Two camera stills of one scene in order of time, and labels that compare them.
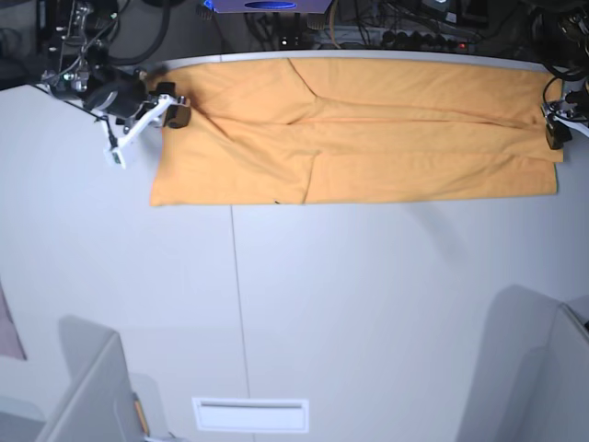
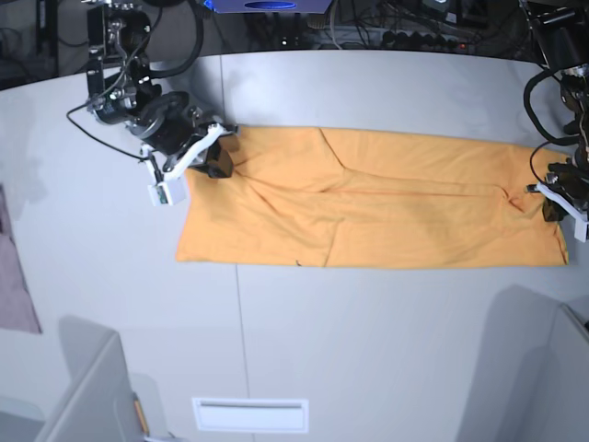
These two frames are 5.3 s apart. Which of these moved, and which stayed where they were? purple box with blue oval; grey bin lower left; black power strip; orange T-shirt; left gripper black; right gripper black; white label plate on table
Moved: left gripper black; right gripper black; orange T-shirt
Stayed: black power strip; grey bin lower left; purple box with blue oval; white label plate on table
